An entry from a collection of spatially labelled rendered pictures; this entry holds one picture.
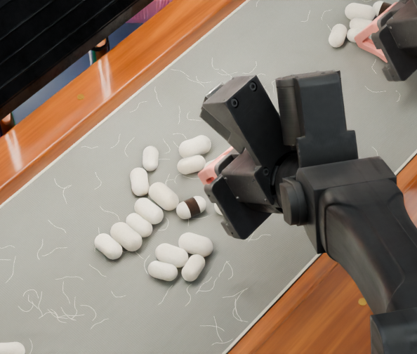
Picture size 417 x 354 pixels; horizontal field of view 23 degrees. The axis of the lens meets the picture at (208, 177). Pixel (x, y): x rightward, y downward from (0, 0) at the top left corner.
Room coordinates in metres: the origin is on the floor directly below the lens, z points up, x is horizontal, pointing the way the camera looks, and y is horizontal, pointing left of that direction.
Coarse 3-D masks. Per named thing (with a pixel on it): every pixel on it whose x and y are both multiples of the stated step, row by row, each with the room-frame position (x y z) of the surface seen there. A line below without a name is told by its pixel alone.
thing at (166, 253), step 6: (162, 246) 0.55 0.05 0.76; (168, 246) 0.55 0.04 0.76; (174, 246) 0.56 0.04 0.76; (156, 252) 0.55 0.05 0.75; (162, 252) 0.55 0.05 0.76; (168, 252) 0.55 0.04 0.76; (174, 252) 0.55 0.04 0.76; (180, 252) 0.55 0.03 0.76; (186, 252) 0.55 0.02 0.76; (162, 258) 0.54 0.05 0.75; (168, 258) 0.54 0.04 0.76; (174, 258) 0.54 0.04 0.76; (180, 258) 0.54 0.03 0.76; (186, 258) 0.54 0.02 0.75; (174, 264) 0.54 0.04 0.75; (180, 264) 0.54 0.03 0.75
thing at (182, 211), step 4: (196, 196) 0.62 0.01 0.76; (196, 200) 0.61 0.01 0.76; (200, 200) 0.61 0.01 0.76; (204, 200) 0.62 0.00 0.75; (180, 204) 0.61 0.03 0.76; (184, 204) 0.61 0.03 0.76; (200, 204) 0.61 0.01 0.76; (204, 204) 0.61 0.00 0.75; (180, 208) 0.60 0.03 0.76; (184, 208) 0.60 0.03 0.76; (200, 208) 0.61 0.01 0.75; (204, 208) 0.61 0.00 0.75; (180, 212) 0.60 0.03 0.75; (184, 212) 0.60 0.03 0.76; (188, 212) 0.60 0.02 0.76; (180, 216) 0.60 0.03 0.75; (184, 216) 0.60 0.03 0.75; (188, 216) 0.60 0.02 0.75
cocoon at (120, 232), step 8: (120, 224) 0.58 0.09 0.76; (112, 232) 0.57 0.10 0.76; (120, 232) 0.57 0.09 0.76; (128, 232) 0.57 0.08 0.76; (136, 232) 0.57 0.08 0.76; (120, 240) 0.56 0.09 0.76; (128, 240) 0.56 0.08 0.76; (136, 240) 0.56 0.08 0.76; (128, 248) 0.56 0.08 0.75; (136, 248) 0.56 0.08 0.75
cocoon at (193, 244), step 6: (186, 234) 0.57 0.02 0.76; (192, 234) 0.57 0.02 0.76; (180, 240) 0.56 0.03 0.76; (186, 240) 0.56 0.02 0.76; (192, 240) 0.56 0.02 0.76; (198, 240) 0.56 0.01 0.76; (204, 240) 0.56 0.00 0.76; (210, 240) 0.56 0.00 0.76; (180, 246) 0.56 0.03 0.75; (186, 246) 0.56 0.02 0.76; (192, 246) 0.56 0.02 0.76; (198, 246) 0.55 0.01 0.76; (204, 246) 0.55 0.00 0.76; (210, 246) 0.56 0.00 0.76; (192, 252) 0.55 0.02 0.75; (198, 252) 0.55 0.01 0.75; (204, 252) 0.55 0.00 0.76; (210, 252) 0.55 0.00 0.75
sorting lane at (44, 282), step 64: (256, 0) 0.93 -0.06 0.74; (320, 0) 0.93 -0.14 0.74; (384, 0) 0.93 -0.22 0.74; (192, 64) 0.82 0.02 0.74; (256, 64) 0.82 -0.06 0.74; (320, 64) 0.82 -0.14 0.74; (384, 64) 0.82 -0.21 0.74; (128, 128) 0.73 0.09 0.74; (192, 128) 0.73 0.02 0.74; (384, 128) 0.73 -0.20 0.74; (64, 192) 0.64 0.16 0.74; (128, 192) 0.64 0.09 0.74; (192, 192) 0.64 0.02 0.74; (0, 256) 0.55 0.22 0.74; (64, 256) 0.55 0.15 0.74; (128, 256) 0.55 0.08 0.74; (256, 256) 0.55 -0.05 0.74; (0, 320) 0.48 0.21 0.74; (64, 320) 0.48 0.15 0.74; (128, 320) 0.48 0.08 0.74; (192, 320) 0.48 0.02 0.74; (256, 320) 0.48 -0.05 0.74
